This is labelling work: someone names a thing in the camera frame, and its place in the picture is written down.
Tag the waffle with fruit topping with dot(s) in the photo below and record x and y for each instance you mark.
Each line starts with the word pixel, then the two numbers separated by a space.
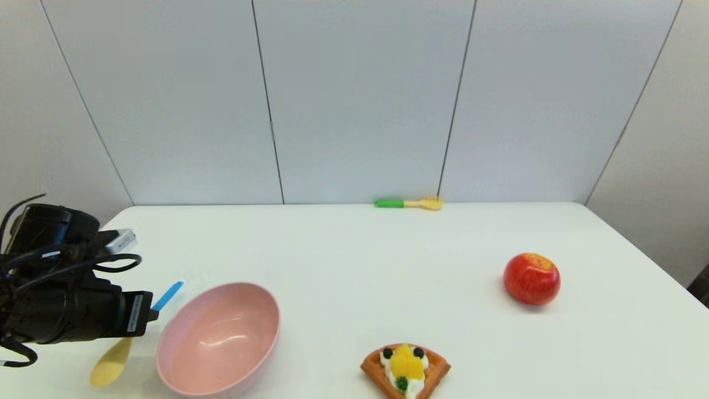
pixel 406 368

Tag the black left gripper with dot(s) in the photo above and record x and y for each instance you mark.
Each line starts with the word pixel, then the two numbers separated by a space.
pixel 72 313

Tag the pink bowl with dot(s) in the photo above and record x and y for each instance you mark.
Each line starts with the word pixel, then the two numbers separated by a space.
pixel 221 343

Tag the dark object beside table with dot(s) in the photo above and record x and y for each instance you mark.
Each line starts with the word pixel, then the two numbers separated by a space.
pixel 700 288

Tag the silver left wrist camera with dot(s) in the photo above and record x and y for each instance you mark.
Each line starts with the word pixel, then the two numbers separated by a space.
pixel 122 241

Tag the red apple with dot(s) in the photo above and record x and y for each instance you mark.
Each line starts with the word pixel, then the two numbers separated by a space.
pixel 532 279

